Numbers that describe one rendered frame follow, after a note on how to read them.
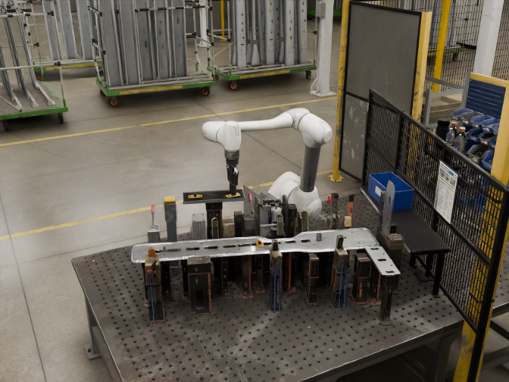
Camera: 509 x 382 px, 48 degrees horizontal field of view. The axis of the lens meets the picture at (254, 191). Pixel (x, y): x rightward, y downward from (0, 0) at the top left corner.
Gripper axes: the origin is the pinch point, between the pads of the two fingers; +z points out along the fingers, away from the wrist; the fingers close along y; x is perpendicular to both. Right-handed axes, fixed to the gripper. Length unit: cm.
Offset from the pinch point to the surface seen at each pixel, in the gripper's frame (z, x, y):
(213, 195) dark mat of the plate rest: 4.1, -10.3, -5.9
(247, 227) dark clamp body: 17.1, 0.9, 17.9
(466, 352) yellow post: 67, 84, 116
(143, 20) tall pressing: -10, 147, -683
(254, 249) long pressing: 20.1, -5.0, 38.6
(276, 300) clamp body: 44, 0, 56
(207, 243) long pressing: 20.1, -25.6, 20.7
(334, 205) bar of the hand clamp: 7, 50, 35
